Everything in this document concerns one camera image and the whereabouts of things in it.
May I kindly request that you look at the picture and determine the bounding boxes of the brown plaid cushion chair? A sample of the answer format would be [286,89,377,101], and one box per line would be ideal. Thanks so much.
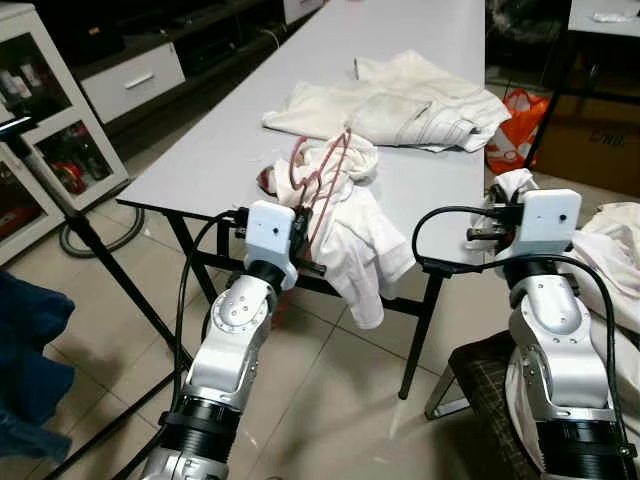
[425,330,541,480]

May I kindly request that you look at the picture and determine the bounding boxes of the white t-shirt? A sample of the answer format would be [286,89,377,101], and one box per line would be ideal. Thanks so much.
[300,180,416,331]

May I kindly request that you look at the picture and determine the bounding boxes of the grey folding table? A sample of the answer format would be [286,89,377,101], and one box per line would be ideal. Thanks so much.
[118,0,488,401]

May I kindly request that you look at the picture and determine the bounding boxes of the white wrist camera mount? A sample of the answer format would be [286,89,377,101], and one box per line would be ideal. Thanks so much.
[515,188,583,259]
[244,200,303,291]

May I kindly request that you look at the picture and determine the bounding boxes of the grey black desk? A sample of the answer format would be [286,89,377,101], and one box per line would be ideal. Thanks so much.
[520,0,640,171]

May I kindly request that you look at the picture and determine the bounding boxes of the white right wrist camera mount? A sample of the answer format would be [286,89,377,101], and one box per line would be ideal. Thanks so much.
[515,188,583,259]

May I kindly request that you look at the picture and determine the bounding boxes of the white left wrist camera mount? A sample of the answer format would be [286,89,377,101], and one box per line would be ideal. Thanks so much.
[244,200,303,291]

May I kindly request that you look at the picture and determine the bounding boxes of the blue denim garment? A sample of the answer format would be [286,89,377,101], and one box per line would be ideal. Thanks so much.
[0,268,76,461]

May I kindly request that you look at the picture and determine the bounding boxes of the red plastic hanger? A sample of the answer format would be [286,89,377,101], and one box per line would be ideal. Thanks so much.
[270,128,353,331]

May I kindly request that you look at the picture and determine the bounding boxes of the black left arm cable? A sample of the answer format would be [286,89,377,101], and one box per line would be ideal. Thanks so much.
[172,208,251,421]

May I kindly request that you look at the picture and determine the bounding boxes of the cream trousers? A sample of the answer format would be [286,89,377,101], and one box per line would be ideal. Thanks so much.
[262,50,513,153]

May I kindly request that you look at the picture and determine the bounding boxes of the orange plastic bag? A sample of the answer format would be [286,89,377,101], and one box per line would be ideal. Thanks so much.
[485,88,551,176]

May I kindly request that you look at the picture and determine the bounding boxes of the white drawer unit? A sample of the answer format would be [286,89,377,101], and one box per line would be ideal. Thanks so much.
[80,40,186,126]

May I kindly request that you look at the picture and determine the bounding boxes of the white glass door cabinet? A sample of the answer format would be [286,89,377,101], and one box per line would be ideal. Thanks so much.
[0,0,131,266]

